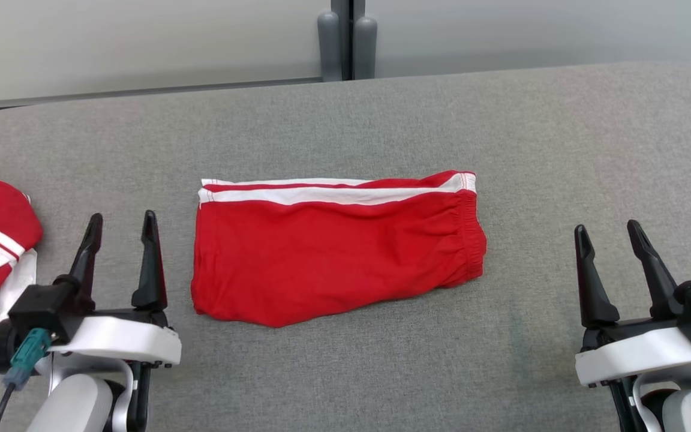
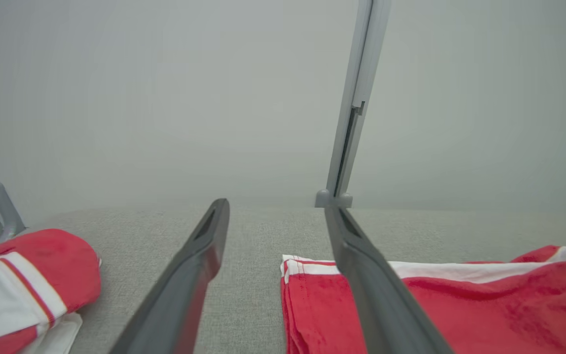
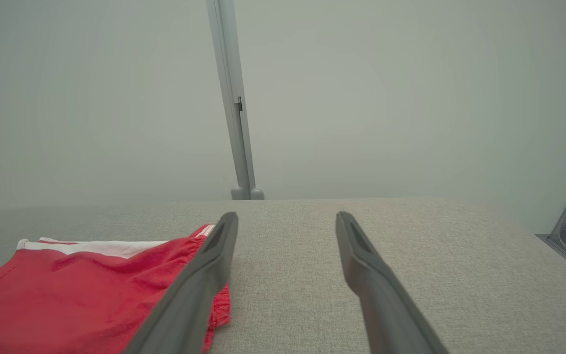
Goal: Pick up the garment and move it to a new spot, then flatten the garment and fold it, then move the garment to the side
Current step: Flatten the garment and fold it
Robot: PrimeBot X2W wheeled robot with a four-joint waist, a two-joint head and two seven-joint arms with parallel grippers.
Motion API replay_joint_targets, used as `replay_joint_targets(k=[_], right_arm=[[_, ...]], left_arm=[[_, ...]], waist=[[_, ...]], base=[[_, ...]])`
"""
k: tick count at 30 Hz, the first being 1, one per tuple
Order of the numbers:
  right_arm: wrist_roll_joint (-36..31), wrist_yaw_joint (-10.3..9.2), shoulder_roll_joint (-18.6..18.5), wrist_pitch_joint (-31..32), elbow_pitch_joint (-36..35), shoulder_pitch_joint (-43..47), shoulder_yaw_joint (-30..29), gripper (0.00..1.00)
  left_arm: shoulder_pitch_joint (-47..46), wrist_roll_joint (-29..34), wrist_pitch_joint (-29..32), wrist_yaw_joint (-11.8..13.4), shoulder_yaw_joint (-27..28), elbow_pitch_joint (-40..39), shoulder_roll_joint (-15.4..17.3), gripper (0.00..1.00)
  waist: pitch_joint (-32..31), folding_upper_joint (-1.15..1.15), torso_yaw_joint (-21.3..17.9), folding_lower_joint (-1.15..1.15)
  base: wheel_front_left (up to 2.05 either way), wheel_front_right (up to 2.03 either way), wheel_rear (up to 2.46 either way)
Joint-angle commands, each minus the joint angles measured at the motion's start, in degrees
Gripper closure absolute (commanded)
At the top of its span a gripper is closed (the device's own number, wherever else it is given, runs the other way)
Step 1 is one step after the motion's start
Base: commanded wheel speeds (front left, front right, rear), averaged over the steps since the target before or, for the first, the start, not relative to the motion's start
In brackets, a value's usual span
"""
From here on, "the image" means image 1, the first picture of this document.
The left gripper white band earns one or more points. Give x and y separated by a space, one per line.
123 339

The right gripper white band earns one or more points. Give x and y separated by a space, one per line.
639 354

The red shorts white side stripes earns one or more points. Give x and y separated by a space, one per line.
333 258

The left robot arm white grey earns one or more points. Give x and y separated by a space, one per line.
81 402

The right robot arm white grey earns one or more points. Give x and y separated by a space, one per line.
675 408

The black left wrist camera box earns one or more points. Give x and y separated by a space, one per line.
36 309

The teal left camera connector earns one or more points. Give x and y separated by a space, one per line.
27 357

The grey partition base rail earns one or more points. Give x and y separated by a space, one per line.
141 93

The grey partition post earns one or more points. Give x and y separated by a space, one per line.
352 36

